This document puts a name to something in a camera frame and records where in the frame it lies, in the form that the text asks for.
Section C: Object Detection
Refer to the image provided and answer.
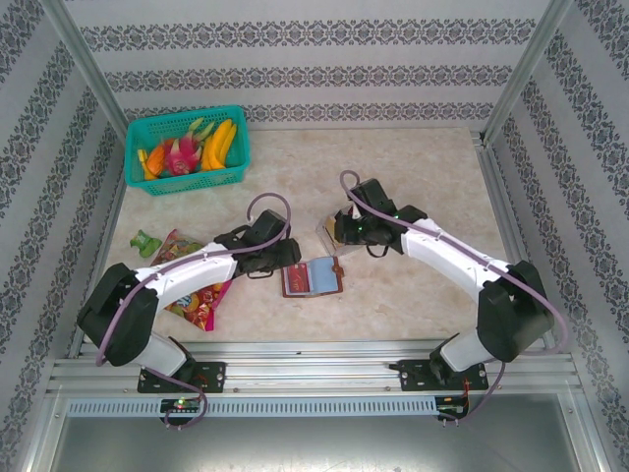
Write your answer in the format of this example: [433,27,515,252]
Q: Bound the small circuit board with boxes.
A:
[160,397,203,413]
[436,395,471,419]

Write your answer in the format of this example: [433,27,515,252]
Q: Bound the right small circuit board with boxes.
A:
[436,395,471,419]

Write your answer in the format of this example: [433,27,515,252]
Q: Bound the yellow banana bunch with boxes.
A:
[200,119,238,172]

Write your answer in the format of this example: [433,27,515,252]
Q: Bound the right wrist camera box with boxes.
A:
[351,179,397,212]

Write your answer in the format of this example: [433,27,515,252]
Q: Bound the teal plastic basket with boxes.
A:
[123,104,253,198]

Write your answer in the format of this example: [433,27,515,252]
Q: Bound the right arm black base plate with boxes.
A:
[397,357,489,393]

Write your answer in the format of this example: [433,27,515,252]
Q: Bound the pink dragon fruit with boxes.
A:
[161,136,205,177]

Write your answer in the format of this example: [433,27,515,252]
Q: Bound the brown leather card holder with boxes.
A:
[281,255,348,300]

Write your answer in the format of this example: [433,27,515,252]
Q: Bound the slotted grey cable duct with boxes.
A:
[66,396,438,418]

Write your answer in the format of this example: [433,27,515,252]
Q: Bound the clear acrylic card stand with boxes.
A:
[314,211,368,260]

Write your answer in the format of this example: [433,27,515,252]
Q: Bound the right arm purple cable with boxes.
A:
[338,169,570,429]

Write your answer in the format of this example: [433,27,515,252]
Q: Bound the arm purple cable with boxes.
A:
[95,192,296,432]
[338,169,570,429]

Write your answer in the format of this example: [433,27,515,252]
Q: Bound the aluminium rail frame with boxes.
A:
[46,338,586,397]

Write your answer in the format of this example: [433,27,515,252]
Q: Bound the colourful candy bag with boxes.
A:
[149,228,235,333]

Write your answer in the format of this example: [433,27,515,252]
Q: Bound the orange fruit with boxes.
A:
[144,146,166,179]

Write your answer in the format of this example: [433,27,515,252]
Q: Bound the aluminium corner post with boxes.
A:
[479,0,576,147]
[38,0,132,147]

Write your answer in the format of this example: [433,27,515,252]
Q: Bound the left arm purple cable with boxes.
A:
[95,192,296,432]

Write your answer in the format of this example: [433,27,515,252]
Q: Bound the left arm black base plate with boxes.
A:
[137,361,227,394]

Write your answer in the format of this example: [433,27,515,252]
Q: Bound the green crumpled wrapper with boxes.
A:
[129,229,163,260]

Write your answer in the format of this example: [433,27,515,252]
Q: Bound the red credit card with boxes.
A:
[284,264,312,294]

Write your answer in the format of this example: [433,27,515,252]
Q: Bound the left small circuit board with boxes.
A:
[160,397,203,413]

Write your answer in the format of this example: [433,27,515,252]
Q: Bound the grey metal sheet panel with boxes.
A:
[29,415,605,472]

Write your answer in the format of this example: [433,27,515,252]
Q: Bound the aluminium side rail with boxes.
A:
[477,140,560,355]
[67,145,128,359]

